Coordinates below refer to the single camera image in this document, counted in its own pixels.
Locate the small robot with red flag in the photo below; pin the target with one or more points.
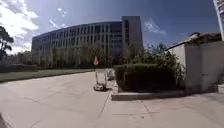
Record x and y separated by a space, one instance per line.
99 87

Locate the large curved glass building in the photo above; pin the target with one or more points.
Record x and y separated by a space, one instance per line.
100 35

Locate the dark green hedge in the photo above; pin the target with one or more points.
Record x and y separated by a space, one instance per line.
143 78

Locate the row of trees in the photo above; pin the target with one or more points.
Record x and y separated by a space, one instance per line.
76 56

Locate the concrete kerb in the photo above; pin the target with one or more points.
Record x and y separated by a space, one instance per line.
146 95

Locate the leafy bush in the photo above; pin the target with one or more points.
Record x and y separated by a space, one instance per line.
160 55

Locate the pale concrete slab plaza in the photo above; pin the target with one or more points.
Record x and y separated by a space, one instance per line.
66 103

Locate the grass strip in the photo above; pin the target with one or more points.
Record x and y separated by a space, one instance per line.
40 74

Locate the tall dark tree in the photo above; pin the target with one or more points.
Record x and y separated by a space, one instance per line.
4 40

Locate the white banded building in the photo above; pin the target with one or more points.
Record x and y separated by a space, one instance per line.
220 16

